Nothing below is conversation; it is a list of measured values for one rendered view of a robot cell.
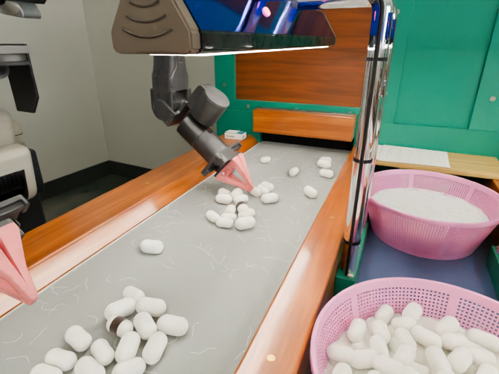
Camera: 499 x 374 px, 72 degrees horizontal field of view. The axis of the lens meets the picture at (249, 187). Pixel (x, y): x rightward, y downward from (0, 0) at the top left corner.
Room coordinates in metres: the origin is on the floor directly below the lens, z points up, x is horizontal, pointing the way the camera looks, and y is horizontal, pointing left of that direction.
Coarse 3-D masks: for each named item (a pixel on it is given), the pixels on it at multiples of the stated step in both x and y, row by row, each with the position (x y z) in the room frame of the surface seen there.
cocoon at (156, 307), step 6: (138, 300) 0.33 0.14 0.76; (144, 300) 0.33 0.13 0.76; (150, 300) 0.33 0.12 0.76; (156, 300) 0.33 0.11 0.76; (162, 300) 0.33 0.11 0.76; (138, 306) 0.32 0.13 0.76; (144, 306) 0.32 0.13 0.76; (150, 306) 0.32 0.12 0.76; (156, 306) 0.32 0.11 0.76; (162, 306) 0.32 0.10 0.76; (138, 312) 0.32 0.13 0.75; (150, 312) 0.32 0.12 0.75; (156, 312) 0.31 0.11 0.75; (162, 312) 0.32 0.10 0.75
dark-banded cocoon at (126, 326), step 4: (112, 316) 0.30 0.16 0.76; (116, 316) 0.30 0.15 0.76; (108, 320) 0.30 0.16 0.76; (112, 320) 0.30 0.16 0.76; (124, 320) 0.30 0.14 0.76; (108, 324) 0.29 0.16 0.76; (120, 324) 0.29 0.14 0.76; (124, 324) 0.29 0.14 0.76; (128, 324) 0.29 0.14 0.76; (132, 324) 0.30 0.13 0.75; (108, 328) 0.29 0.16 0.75; (120, 328) 0.29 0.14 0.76; (124, 328) 0.29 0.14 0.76; (128, 328) 0.29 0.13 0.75; (132, 328) 0.29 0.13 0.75; (120, 332) 0.28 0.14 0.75; (124, 332) 0.28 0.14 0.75; (120, 336) 0.28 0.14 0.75
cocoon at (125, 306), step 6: (120, 300) 0.33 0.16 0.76; (126, 300) 0.33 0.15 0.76; (132, 300) 0.33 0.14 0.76; (108, 306) 0.32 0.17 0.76; (114, 306) 0.32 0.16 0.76; (120, 306) 0.32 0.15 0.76; (126, 306) 0.32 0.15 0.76; (132, 306) 0.32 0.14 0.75; (108, 312) 0.31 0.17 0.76; (114, 312) 0.31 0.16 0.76; (120, 312) 0.31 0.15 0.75; (126, 312) 0.32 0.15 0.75; (132, 312) 0.32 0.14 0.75; (108, 318) 0.31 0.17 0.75
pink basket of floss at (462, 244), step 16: (384, 176) 0.75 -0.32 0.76; (400, 176) 0.75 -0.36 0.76; (416, 176) 0.75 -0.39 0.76; (432, 176) 0.74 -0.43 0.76; (448, 176) 0.72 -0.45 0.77; (448, 192) 0.71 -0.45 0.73; (464, 192) 0.69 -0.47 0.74; (480, 192) 0.66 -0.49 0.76; (496, 192) 0.63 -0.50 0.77; (368, 208) 0.63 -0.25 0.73; (384, 208) 0.56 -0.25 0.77; (480, 208) 0.63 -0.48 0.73; (496, 208) 0.60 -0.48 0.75; (384, 224) 0.58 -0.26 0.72; (400, 224) 0.55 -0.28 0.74; (416, 224) 0.53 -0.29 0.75; (432, 224) 0.51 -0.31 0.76; (448, 224) 0.50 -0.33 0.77; (464, 224) 0.50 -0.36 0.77; (480, 224) 0.50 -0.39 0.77; (496, 224) 0.53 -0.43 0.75; (384, 240) 0.59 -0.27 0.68; (400, 240) 0.56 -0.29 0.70; (416, 240) 0.53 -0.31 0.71; (432, 240) 0.52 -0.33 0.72; (448, 240) 0.51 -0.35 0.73; (464, 240) 0.51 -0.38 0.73; (480, 240) 0.53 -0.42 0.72; (432, 256) 0.53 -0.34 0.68; (448, 256) 0.53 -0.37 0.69; (464, 256) 0.54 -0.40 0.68
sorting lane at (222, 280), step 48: (192, 192) 0.69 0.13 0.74; (288, 192) 0.69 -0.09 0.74; (192, 240) 0.49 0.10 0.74; (240, 240) 0.49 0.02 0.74; (288, 240) 0.49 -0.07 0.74; (48, 288) 0.37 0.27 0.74; (96, 288) 0.37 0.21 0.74; (144, 288) 0.37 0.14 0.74; (192, 288) 0.37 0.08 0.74; (240, 288) 0.37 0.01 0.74; (0, 336) 0.29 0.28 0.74; (48, 336) 0.29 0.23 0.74; (96, 336) 0.29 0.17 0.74; (192, 336) 0.29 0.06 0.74; (240, 336) 0.29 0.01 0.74
